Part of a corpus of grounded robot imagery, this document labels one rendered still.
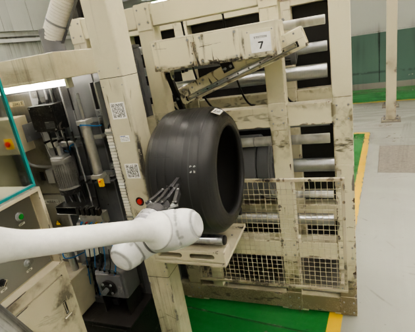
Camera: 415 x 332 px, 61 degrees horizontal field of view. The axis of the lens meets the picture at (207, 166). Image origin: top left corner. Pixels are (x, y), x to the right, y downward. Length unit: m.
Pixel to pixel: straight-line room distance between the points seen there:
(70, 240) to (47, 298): 0.91
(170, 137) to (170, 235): 0.58
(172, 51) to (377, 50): 9.04
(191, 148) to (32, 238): 0.71
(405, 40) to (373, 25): 0.85
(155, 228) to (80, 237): 0.18
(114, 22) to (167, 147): 0.57
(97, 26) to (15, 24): 11.24
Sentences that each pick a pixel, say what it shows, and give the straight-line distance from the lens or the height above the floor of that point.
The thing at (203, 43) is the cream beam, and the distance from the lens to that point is 1.71.
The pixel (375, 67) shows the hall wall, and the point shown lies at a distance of 10.56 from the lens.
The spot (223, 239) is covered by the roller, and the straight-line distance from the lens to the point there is 1.59.
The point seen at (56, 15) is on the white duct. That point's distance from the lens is 2.14.
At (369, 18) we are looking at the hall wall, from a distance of 10.58.
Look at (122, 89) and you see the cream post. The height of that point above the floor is 1.60.
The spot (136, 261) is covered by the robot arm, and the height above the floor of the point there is 1.18.
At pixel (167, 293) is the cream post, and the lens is 2.01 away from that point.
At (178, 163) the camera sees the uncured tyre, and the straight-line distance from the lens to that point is 1.38.
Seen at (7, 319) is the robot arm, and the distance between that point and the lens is 1.07.
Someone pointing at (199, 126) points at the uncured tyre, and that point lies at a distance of 1.42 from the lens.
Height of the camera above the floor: 1.71
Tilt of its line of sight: 18 degrees down
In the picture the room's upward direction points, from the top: 9 degrees counter-clockwise
